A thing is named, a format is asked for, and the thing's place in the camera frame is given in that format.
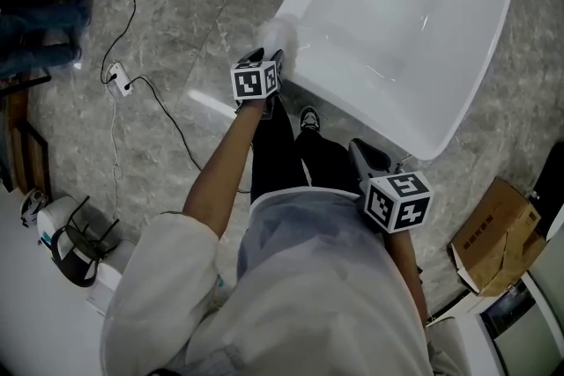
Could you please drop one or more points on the white round bucket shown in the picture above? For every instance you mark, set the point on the white round bucket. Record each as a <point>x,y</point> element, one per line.
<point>53,216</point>

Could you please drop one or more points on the torn brown cardboard box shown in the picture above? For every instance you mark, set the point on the torn brown cardboard box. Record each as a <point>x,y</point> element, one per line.
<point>498,238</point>

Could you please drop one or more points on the person's grey shirt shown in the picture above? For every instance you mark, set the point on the person's grey shirt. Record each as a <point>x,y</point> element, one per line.
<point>317,290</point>

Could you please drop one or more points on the wooden step platform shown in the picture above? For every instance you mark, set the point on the wooden step platform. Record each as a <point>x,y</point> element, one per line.
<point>26,136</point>

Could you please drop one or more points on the person's black trousers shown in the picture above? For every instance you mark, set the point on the person's black trousers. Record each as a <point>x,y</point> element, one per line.
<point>282,154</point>

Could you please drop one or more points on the white power strip with plugs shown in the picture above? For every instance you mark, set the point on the white power strip with plugs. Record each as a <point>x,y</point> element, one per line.
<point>120,79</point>

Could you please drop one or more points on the white bathtub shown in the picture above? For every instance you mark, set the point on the white bathtub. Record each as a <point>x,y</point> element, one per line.
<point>396,48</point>

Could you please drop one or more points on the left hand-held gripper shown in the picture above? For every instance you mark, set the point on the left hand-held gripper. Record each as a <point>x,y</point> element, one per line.
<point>255,81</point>

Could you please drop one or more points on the white helmet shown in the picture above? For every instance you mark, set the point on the white helmet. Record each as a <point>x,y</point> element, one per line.
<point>33,207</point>

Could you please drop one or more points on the white flat box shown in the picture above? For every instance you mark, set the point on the white flat box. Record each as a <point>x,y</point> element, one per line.
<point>99,301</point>

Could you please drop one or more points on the white grey cylinder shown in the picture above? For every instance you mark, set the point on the white grey cylinder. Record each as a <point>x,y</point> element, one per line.
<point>115,266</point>

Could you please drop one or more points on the person's black white shoe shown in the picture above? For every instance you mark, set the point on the person's black white shoe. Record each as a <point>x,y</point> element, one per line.
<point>309,119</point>

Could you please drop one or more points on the white bathroom appliance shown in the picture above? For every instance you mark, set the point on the white bathroom appliance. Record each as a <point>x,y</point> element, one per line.
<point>520,321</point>

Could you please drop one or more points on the black metal stool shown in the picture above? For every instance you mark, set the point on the black metal stool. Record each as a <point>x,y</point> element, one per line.
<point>83,246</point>

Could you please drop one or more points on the person's left forearm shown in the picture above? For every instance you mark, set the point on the person's left forearm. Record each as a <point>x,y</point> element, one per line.
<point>224,171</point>

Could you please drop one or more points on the white fluffy cloth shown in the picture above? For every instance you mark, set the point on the white fluffy cloth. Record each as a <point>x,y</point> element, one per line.
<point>277,35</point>

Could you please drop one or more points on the person's right forearm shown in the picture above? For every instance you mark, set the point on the person's right forearm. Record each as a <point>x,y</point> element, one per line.
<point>407,273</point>

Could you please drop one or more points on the person's beige jacket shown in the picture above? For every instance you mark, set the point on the person's beige jacket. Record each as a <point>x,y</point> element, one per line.
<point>158,286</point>

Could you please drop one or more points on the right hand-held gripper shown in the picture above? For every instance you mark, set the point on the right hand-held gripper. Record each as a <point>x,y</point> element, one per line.
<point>396,202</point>

